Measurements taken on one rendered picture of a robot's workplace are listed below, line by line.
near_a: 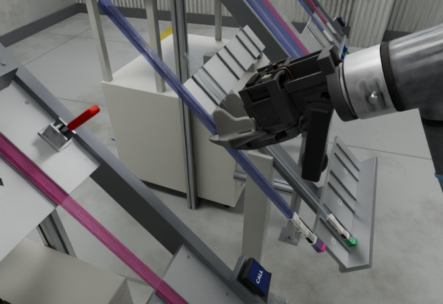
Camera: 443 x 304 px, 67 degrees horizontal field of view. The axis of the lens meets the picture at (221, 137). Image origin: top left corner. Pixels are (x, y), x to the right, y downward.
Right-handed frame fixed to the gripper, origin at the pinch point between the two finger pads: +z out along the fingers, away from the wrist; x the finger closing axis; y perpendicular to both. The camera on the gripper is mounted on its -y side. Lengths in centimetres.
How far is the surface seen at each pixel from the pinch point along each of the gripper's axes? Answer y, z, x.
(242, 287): -22.9, 4.5, 9.1
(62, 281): -17, 47, 15
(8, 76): 21.7, 13.2, 13.8
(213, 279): -19.7, 7.9, 10.4
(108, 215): -46, 121, -40
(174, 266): -12.7, 9.5, 13.6
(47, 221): -5.7, 48.8, 8.6
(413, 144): -118, 2, -167
